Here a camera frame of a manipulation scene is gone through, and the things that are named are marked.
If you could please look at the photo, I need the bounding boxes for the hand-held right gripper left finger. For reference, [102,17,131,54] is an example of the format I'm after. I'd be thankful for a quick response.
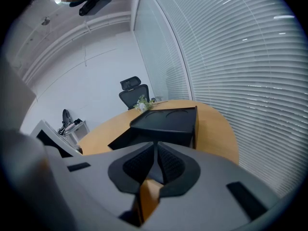
[45,141,156,231]

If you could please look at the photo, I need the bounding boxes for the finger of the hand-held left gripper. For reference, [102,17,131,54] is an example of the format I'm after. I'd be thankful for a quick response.
[30,119,83,159]

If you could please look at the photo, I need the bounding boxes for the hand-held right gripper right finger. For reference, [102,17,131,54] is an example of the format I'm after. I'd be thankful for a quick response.
[143,141,286,231]

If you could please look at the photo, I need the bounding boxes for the black plastic tray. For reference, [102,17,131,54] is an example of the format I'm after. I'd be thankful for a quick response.
[129,105,198,150]

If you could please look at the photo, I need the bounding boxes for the white side table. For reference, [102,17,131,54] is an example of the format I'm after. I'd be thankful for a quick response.
[57,120,90,145]

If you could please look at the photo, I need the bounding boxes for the black desk fan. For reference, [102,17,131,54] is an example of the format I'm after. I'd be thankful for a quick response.
[62,109,73,130]

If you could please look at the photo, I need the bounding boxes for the white flower bouquet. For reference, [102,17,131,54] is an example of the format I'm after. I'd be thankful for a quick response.
[133,94,169,113]

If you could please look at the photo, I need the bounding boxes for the black office chair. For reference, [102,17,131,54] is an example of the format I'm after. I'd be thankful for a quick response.
[118,76,151,111]

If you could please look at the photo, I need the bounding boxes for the wide white window blinds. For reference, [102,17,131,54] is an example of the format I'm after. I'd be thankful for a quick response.
[144,0,308,199]

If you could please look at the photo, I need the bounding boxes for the white ceiling pipes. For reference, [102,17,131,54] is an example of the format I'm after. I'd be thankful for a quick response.
[21,10,132,82]

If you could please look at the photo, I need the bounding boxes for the narrow white window blinds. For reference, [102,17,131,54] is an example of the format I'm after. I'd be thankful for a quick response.
[133,0,193,102]

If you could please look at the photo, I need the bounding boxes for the black head-worn camera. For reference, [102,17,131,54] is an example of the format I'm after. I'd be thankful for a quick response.
[69,0,113,17]

